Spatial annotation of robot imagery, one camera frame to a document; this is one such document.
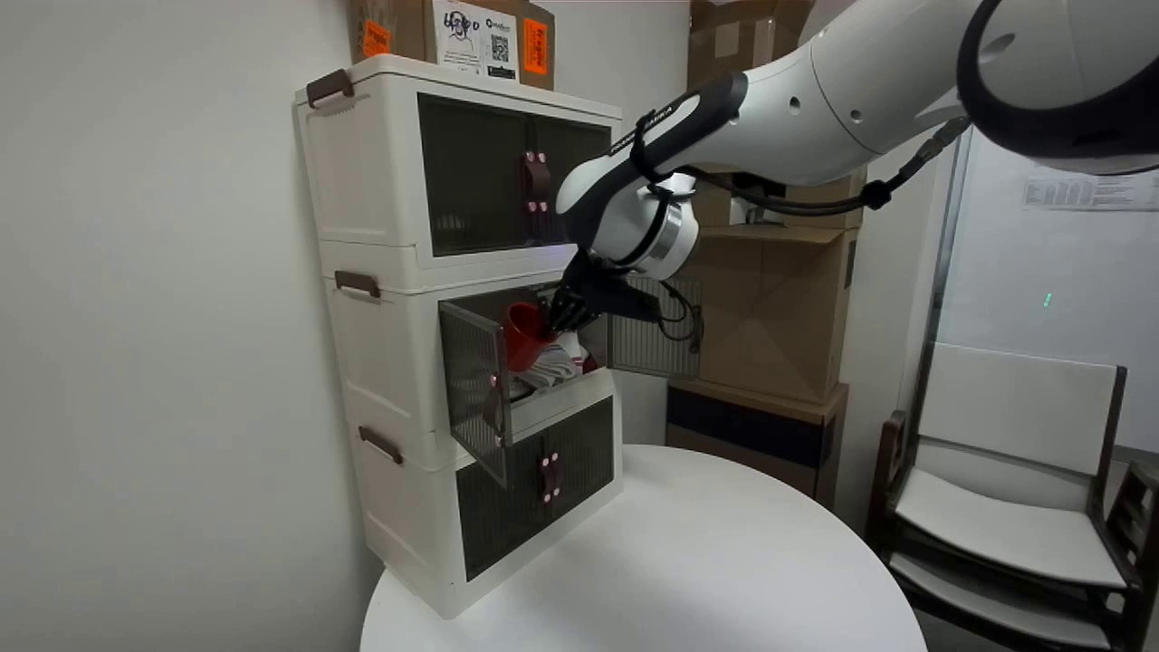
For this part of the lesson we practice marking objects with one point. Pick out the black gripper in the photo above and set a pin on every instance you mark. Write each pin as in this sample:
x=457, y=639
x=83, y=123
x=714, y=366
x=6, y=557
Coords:
x=596, y=286

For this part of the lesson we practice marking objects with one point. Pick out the red metal cup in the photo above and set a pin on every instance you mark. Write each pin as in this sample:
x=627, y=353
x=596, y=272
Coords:
x=526, y=335

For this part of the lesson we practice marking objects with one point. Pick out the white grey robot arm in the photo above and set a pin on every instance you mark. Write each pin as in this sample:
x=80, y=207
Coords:
x=1060, y=82

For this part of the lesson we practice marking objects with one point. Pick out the white papers in cabinet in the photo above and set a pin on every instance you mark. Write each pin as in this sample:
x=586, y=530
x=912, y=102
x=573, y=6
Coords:
x=543, y=362

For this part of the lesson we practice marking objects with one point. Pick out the left middle cabinet door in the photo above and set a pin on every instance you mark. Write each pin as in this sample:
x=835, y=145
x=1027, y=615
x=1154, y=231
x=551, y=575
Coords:
x=476, y=385

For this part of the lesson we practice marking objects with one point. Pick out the white three-tier cabinet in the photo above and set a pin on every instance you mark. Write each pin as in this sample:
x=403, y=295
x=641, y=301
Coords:
x=438, y=186

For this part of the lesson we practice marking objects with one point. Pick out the cardboard box on cabinet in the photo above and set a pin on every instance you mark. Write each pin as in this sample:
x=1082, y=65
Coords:
x=481, y=38

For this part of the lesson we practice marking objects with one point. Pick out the stacked cardboard boxes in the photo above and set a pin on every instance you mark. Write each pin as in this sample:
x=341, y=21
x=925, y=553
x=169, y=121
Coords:
x=764, y=378

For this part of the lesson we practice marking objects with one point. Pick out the white wooden chair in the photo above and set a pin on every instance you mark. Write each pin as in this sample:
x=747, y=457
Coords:
x=989, y=504

